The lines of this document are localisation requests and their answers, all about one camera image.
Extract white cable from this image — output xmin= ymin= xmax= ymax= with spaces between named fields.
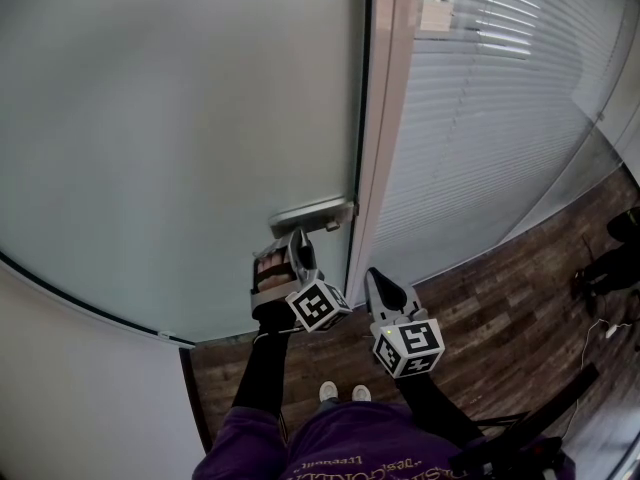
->
xmin=578 ymin=317 xmax=617 ymax=370

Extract person's purple shirt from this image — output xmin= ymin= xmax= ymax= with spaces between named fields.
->
xmin=191 ymin=399 xmax=577 ymax=480

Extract white window blinds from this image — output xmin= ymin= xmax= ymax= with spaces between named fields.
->
xmin=372 ymin=0 xmax=627 ymax=275

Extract beige door frame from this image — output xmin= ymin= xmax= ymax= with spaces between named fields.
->
xmin=344 ymin=0 xmax=424 ymax=310

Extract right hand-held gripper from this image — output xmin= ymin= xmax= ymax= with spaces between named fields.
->
xmin=365 ymin=266 xmax=447 ymax=381

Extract black equipment base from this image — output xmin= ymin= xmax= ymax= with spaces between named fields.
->
xmin=571 ymin=206 xmax=640 ymax=300

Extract person's left forearm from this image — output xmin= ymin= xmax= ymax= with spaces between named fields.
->
xmin=231 ymin=298 xmax=297 ymax=415

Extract metal door handle plate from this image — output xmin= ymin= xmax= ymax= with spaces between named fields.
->
xmin=267 ymin=196 xmax=360 ymax=240

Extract dark wooden baseboard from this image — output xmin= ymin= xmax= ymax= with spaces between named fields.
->
xmin=178 ymin=346 xmax=213 ymax=455

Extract person's left hand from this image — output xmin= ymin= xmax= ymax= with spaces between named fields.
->
xmin=255 ymin=251 xmax=292 ymax=294

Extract person's right forearm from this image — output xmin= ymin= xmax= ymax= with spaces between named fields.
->
xmin=396 ymin=371 xmax=487 ymax=450

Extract frosted glass door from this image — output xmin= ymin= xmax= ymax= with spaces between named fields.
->
xmin=0 ymin=0 xmax=375 ymax=350

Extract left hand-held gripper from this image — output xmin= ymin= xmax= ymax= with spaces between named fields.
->
xmin=249 ymin=227 xmax=352 ymax=335

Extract cardboard box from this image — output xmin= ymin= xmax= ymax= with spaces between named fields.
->
xmin=420 ymin=0 xmax=455 ymax=33

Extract black tripod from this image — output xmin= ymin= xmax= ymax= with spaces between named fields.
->
xmin=468 ymin=361 xmax=640 ymax=480

